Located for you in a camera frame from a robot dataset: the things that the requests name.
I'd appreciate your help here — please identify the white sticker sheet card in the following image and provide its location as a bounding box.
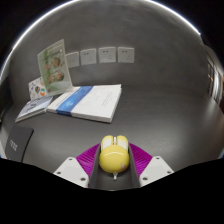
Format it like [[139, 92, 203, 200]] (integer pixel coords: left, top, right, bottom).
[[27, 76, 48, 102]]

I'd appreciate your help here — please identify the white book with blue stripe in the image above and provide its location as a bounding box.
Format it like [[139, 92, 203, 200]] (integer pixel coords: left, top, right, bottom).
[[46, 83, 123, 124]]

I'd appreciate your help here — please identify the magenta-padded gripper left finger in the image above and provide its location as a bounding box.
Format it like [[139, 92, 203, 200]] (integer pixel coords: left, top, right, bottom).
[[53, 143, 102, 189]]

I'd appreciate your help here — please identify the green printed leaflet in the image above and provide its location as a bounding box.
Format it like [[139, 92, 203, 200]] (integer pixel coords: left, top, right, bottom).
[[36, 38, 74, 98]]

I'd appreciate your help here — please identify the grey-covered book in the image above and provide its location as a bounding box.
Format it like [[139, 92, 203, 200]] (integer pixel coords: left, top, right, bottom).
[[14, 95, 54, 123]]

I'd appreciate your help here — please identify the black mouse pad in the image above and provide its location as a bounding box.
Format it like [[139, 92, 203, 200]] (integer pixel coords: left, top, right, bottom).
[[4, 124, 35, 163]]

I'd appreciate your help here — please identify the yellow computer mouse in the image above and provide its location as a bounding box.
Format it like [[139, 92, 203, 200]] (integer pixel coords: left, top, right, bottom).
[[98, 134, 131, 181]]

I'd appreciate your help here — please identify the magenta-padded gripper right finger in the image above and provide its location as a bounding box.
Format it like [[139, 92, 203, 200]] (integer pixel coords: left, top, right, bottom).
[[127, 142, 175, 189]]

